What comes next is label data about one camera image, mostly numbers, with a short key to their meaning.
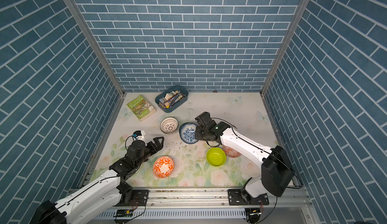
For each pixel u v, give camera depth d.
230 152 0.89
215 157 0.87
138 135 0.74
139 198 0.74
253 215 0.70
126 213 0.72
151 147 0.73
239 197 0.74
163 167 0.83
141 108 1.08
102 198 0.57
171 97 1.15
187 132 0.85
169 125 0.99
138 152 0.63
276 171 0.42
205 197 0.76
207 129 0.61
